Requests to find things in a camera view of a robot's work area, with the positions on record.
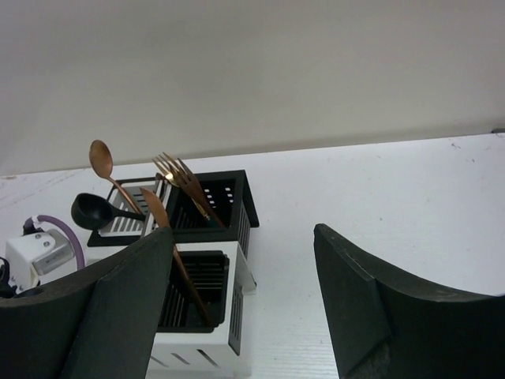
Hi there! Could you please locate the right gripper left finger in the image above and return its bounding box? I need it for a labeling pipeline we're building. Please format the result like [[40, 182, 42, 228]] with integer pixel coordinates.
[[1, 227, 173, 378]]

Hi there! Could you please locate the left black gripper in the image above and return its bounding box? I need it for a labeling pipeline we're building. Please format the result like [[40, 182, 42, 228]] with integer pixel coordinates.
[[0, 257, 17, 298]]

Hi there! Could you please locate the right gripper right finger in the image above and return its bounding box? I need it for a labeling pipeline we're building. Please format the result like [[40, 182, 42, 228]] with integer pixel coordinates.
[[313, 223, 504, 378]]

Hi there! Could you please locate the black spoon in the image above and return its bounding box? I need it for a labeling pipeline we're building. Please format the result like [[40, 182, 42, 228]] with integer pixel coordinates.
[[70, 193, 145, 231]]

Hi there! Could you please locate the copper knife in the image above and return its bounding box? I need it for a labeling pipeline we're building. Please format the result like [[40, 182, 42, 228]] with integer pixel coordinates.
[[140, 187, 211, 326]]

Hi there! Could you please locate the gold fork dark handle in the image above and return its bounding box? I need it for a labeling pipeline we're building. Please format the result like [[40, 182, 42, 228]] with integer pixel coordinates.
[[152, 153, 219, 226]]

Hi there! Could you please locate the dark wooden fork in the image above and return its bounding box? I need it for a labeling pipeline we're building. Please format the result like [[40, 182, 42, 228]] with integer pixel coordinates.
[[165, 154, 226, 227]]

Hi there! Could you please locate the white front utensil holder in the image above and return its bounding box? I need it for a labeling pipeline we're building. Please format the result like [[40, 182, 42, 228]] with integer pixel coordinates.
[[148, 242, 256, 378]]

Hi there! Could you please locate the black rear utensil holder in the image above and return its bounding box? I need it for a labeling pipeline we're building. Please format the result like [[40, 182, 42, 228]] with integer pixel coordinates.
[[84, 170, 260, 264]]

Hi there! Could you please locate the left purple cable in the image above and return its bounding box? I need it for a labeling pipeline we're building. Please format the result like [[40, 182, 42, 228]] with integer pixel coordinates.
[[37, 214, 86, 269]]

